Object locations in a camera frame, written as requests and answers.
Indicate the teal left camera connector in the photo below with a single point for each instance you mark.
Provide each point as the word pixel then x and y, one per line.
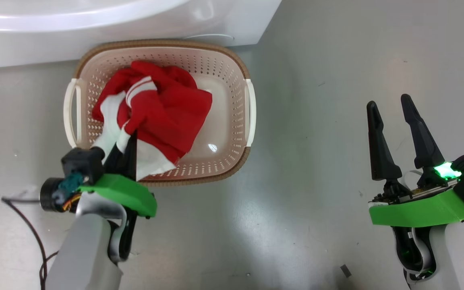
pixel 71 183

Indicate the small dark floor scrap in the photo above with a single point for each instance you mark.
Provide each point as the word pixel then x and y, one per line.
pixel 345 270

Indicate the red and white garment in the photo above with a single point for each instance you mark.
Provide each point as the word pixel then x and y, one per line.
pixel 167 112

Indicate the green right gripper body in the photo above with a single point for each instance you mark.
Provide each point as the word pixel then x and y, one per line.
pixel 417 211

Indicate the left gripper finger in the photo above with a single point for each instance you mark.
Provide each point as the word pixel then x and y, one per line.
pixel 119 161
pixel 133 161

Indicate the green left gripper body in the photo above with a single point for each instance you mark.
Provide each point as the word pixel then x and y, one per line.
pixel 127 193

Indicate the cream perforated laundry basket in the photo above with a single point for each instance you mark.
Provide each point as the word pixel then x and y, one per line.
pixel 224 117

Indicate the white washing machine body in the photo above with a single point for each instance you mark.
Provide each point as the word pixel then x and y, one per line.
pixel 95 40

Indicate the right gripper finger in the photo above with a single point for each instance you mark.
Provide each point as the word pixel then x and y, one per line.
pixel 381 161
pixel 425 149

